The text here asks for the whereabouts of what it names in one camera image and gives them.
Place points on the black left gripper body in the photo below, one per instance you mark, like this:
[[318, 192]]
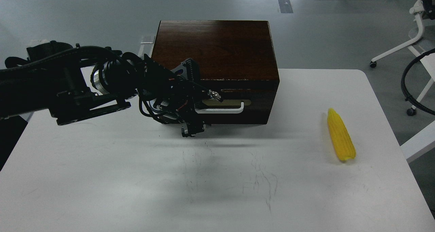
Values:
[[169, 96]]

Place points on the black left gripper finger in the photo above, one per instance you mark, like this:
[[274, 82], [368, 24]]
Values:
[[191, 128], [211, 94]]

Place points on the wooden drawer with white handle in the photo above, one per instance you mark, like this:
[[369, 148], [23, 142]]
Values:
[[239, 97]]

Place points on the yellow corn cob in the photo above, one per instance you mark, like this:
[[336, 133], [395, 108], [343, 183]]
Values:
[[340, 138]]

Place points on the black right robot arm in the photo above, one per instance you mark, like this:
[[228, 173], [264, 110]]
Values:
[[429, 8]]

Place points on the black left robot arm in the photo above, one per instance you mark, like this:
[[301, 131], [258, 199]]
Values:
[[76, 83]]

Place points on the dark wooden drawer cabinet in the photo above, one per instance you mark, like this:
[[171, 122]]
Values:
[[224, 50]]

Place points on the white office chair base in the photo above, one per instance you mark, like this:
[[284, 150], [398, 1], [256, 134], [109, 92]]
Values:
[[417, 11]]

